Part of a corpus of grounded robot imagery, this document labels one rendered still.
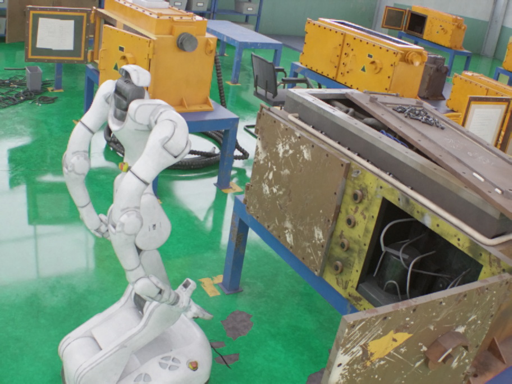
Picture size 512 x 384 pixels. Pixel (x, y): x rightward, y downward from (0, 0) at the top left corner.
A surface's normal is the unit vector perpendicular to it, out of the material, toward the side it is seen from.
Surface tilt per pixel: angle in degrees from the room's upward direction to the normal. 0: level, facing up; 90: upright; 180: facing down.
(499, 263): 90
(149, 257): 90
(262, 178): 90
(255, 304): 0
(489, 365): 0
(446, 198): 90
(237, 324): 0
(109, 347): 27
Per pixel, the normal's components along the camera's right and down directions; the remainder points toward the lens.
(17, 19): 0.85, 0.34
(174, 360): 0.16, -0.89
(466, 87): -0.81, 0.13
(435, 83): 0.54, 0.43
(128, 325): -0.15, -0.77
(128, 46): -0.66, 0.22
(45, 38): 0.26, 0.45
